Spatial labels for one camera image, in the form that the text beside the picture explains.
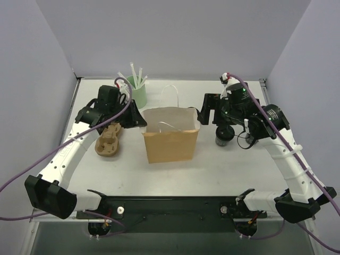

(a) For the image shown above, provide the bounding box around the black cup lid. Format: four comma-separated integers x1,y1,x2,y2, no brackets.
216,125,235,140

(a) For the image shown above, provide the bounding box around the brown cardboard cup carrier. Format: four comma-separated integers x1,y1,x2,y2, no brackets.
95,122,122,157

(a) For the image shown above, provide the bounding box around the brown paper bag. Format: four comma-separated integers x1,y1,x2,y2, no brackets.
140,97,201,164

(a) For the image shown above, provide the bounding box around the black coffee cup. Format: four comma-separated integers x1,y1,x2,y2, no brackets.
215,136,234,147
245,134,258,145

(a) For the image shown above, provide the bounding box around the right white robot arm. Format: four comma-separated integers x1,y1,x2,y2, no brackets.
198,83,337,223

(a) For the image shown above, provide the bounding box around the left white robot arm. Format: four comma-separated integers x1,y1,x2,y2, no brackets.
24,85,147,219

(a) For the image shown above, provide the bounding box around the green straw holder cup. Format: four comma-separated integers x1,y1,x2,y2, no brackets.
132,84,147,109

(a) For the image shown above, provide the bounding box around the wrapped straw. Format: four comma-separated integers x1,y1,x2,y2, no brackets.
139,75,148,88
117,72,128,84
136,67,142,89
130,62,138,89

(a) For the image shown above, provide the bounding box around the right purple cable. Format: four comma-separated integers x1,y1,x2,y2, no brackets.
225,73,340,253

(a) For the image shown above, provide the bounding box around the purple cable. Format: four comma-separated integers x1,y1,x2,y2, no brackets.
0,76,133,237
225,73,340,253

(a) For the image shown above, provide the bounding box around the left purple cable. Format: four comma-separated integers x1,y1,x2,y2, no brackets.
0,76,133,237

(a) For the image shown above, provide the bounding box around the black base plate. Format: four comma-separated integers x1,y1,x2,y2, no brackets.
76,196,267,233

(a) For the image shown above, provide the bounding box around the aluminium frame rail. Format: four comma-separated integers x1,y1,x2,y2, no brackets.
41,206,270,220

